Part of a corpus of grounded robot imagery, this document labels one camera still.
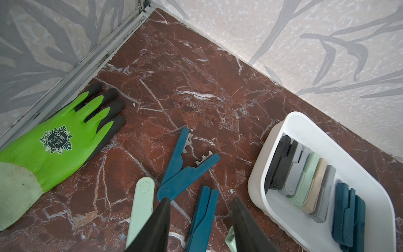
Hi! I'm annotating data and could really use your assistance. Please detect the beige pruning pliers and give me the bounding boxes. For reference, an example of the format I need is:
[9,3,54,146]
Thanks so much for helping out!
[302,158,328,214]

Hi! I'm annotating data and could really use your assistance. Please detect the open teal pruning pliers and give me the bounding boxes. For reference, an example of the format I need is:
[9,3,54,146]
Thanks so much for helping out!
[157,127,221,201]

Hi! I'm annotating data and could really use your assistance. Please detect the mint pruning pliers diagonal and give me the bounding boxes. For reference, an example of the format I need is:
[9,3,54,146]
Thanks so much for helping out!
[287,152,320,207]

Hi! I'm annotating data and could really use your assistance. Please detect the white rectangular storage box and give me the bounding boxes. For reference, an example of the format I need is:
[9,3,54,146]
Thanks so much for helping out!
[248,111,396,252]

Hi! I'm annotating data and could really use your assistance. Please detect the black pruning pliers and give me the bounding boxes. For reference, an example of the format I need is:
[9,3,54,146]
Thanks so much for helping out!
[273,141,300,190]
[264,135,291,193]

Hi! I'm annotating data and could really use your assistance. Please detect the grey-blue pruning pliers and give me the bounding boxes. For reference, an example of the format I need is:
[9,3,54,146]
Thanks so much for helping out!
[280,143,311,196]

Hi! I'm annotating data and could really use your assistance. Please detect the grey pruning pliers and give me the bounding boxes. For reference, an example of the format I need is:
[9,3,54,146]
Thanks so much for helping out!
[309,165,336,223]

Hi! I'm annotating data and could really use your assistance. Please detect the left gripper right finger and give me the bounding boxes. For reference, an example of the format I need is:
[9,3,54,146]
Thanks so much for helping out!
[231,197,277,252]

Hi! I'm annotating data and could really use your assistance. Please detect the mint pruning pliers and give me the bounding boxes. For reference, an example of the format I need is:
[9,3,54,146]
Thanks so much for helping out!
[126,177,155,249]
[225,226,237,252]

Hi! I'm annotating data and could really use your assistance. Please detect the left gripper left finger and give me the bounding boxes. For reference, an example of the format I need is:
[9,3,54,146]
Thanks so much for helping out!
[125,197,171,252]

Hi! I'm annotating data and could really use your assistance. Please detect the teal pruning pliers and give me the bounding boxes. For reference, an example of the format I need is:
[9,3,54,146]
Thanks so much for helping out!
[157,127,221,201]
[340,195,366,252]
[185,186,219,252]
[332,183,356,247]

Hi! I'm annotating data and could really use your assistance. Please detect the green gardening glove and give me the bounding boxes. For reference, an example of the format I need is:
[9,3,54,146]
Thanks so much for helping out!
[1,83,125,230]

